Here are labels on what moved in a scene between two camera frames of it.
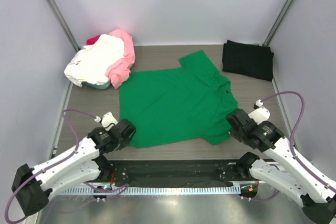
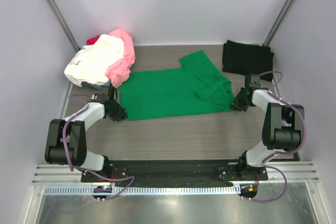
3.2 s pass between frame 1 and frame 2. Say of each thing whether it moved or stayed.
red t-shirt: stayed
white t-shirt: stayed
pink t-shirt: stayed
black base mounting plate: stayed
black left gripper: moved
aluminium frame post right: stayed
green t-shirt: moved
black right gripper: moved
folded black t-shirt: stayed
